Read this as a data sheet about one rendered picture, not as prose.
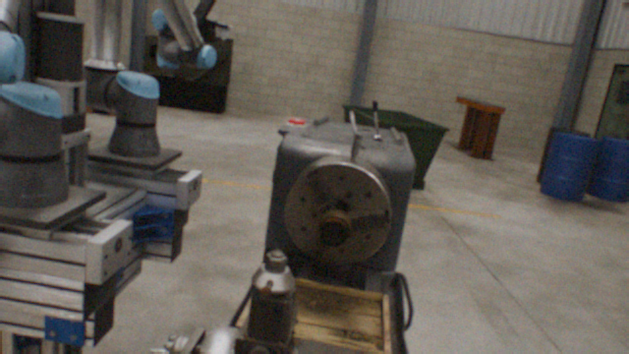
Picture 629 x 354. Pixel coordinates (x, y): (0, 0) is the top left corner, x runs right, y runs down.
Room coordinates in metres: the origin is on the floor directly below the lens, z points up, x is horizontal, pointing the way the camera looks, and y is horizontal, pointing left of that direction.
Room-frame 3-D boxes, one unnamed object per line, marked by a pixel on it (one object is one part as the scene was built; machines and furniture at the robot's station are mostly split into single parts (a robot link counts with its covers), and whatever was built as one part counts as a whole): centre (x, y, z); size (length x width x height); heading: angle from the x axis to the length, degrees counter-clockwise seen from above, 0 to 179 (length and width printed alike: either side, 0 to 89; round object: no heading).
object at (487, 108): (9.99, -3.02, 0.50); 1.61 x 0.44 x 1.00; 5
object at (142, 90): (1.47, 0.56, 1.33); 0.13 x 0.12 x 0.14; 65
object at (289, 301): (0.83, 0.04, 1.07); 0.07 x 0.07 x 0.10; 85
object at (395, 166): (1.84, -0.11, 1.06); 0.59 x 0.48 x 0.39; 175
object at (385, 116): (6.46, -0.88, 0.43); 1.34 x 0.94 x 0.85; 17
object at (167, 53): (1.75, 0.55, 1.46); 0.11 x 0.08 x 0.11; 65
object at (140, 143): (1.46, 0.55, 1.21); 0.15 x 0.15 x 0.10
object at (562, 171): (7.03, -3.57, 0.44); 0.59 x 0.59 x 0.88
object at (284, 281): (0.83, 0.05, 1.13); 0.08 x 0.08 x 0.03
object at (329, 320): (1.15, -0.06, 0.89); 0.36 x 0.30 x 0.04; 85
